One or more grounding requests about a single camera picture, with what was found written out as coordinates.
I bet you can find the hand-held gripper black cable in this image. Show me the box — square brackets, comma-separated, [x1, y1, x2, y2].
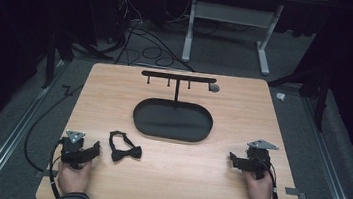
[44, 138, 68, 199]
[255, 155, 287, 199]

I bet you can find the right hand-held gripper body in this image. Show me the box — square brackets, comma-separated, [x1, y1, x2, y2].
[242, 137, 281, 183]

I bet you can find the black rack with oval tray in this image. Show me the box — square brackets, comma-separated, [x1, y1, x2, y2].
[130, 69, 219, 146]

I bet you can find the small grey round disc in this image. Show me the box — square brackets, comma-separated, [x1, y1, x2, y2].
[208, 83, 221, 94]

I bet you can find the tangle of black floor cables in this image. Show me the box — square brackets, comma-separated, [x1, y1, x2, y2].
[100, 0, 205, 75]

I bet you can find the metal floor rail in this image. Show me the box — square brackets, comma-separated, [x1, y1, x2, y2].
[289, 95, 353, 199]
[0, 53, 71, 199]

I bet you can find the black metal stand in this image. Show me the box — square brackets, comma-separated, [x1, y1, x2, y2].
[262, 60, 334, 134]
[32, 25, 116, 97]

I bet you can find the black bow tie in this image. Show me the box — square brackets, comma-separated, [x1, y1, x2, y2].
[105, 129, 145, 166]

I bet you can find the grey metal desk frame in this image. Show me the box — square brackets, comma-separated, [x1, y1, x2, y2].
[180, 0, 286, 78]

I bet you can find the long black floor cable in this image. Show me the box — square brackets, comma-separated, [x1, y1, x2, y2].
[21, 77, 85, 176]

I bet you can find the person's left hand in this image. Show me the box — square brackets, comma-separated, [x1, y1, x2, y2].
[55, 156, 94, 199]

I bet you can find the person's right hand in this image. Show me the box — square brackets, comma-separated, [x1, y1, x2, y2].
[240, 168, 277, 199]

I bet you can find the right hand-held gripper black cable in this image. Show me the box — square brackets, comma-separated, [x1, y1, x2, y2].
[255, 155, 287, 199]

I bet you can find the left hand-held gripper black cable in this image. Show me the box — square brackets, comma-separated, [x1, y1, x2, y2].
[44, 138, 68, 199]

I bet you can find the grey tape strip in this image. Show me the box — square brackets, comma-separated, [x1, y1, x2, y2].
[283, 186, 308, 199]

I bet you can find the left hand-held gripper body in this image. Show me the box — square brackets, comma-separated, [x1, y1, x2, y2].
[57, 129, 87, 170]

